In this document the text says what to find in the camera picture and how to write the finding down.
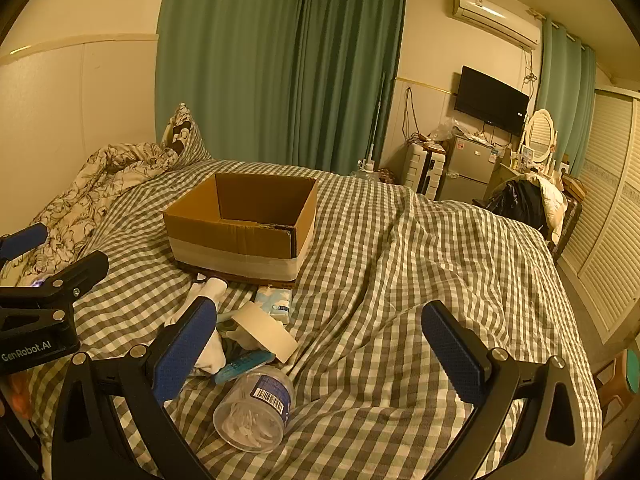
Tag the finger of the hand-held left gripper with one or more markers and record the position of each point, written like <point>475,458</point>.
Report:
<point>25,240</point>
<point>75,272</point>

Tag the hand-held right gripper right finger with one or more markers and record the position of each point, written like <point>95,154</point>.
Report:
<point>452,355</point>

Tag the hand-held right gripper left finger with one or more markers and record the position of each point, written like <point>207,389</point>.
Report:
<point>184,347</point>

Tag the blue plastic tube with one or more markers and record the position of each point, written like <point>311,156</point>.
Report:
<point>245,364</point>

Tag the beige tape roll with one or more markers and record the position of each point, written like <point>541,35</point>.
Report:
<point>265,332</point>

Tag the clear cotton swab jar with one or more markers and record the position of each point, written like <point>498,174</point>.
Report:
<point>255,410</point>

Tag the tissue packet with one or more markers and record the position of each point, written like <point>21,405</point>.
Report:
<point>272,306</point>

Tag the brown cardboard box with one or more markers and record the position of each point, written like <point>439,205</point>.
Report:
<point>235,252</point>

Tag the floral duvet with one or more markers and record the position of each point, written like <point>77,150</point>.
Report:
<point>75,185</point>

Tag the black jacket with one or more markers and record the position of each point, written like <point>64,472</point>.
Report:
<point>517,202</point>

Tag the small wooden stool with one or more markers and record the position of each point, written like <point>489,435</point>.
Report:
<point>615,390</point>

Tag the checkered pillow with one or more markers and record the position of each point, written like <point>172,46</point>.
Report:
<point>187,135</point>

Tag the brown wooden chair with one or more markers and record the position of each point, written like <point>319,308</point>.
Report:
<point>570,215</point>

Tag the white jacket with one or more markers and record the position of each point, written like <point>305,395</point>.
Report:
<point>552,200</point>

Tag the silver small fridge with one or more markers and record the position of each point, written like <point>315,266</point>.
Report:
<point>467,170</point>

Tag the white suitcase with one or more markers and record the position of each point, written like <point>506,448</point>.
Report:
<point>422,167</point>

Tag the dark patterned bag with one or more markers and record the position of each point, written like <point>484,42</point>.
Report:
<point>389,175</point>

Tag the dressing table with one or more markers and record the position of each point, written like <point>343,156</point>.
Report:
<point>507,162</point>

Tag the white louvered wardrobe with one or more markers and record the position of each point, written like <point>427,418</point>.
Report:
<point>610,200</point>

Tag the clear plastic bag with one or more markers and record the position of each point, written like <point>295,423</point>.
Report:
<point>445,130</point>

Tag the white oval mirror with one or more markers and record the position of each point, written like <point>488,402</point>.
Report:
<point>541,135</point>

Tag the mop pole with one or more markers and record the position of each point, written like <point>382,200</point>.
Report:
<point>376,120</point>

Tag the green curtain with eyelets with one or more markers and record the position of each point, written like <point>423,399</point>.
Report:
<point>565,95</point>

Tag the white air conditioner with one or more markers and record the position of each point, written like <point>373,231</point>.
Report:
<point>492,15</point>

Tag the black wall television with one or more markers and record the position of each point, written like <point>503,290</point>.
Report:
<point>490,97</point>

